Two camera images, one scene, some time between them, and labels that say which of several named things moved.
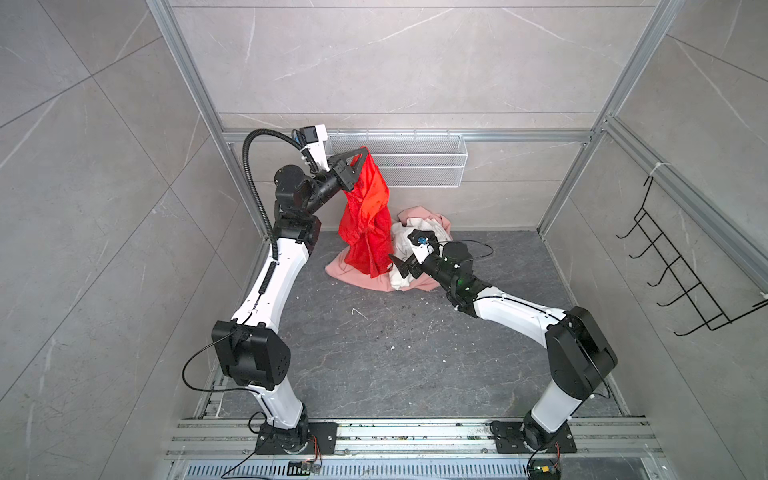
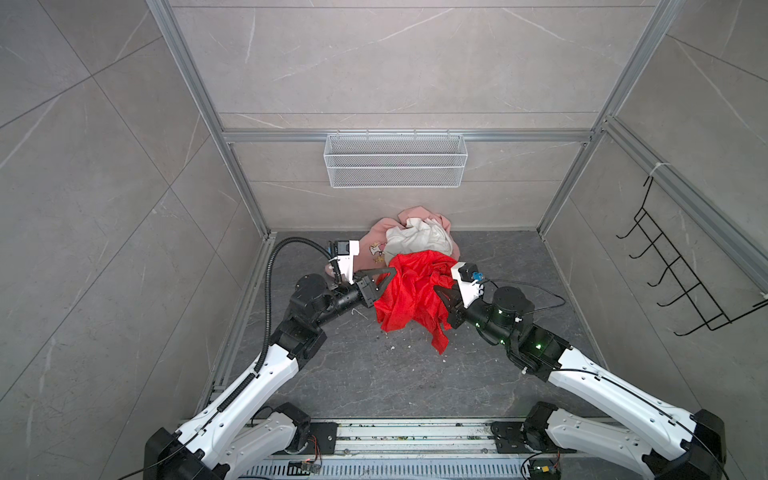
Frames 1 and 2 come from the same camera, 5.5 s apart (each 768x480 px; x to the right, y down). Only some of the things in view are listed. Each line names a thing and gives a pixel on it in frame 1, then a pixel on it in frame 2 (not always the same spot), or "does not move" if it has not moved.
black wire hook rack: [672, 261] does not move
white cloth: [401, 244] does not move
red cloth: [365, 225] to [409, 297]
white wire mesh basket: [410, 159] does not move
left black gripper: [342, 174] to [364, 286]
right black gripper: [413, 264] to [455, 308]
